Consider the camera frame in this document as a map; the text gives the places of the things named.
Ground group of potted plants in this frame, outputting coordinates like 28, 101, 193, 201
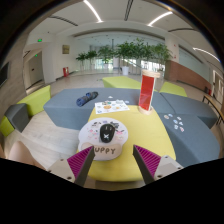
75, 37, 174, 76

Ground lime green ottoman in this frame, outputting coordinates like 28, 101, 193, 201
16, 84, 52, 117
158, 81, 189, 98
0, 114, 16, 138
101, 75, 143, 90

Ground large grey ottoman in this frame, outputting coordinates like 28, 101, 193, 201
157, 112, 221, 168
159, 92, 218, 129
43, 87, 164, 131

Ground ceiling strip lights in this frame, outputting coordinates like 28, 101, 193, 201
82, 0, 221, 63

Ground black computer mouse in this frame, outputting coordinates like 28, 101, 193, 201
99, 123, 116, 144

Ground brass wall plaque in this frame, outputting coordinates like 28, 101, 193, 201
61, 44, 71, 55

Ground white printed mouse pad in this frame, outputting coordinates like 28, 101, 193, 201
77, 116, 130, 162

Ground white sticker sheet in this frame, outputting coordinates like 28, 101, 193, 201
94, 99, 131, 115

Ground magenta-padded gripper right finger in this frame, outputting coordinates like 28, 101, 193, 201
132, 144, 184, 185

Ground red acrylic tower wooden ends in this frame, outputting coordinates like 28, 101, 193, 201
137, 69, 162, 116

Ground dark grey seat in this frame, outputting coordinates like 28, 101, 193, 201
3, 102, 31, 133

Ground person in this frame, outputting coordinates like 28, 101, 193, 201
0, 139, 46, 171

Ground white door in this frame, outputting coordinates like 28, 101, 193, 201
27, 54, 45, 86

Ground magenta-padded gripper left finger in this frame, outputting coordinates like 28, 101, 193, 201
47, 145, 96, 188

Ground dark blue folded umbrella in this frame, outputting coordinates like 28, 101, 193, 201
75, 91, 100, 108

